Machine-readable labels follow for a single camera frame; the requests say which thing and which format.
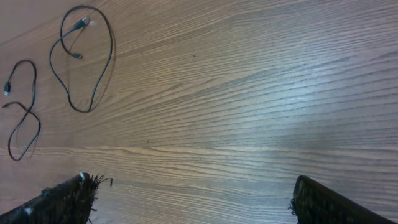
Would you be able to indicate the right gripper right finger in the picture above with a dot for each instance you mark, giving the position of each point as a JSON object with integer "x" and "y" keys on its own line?
{"x": 313, "y": 203}

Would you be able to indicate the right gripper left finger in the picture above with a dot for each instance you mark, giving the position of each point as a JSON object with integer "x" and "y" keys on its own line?
{"x": 70, "y": 202}

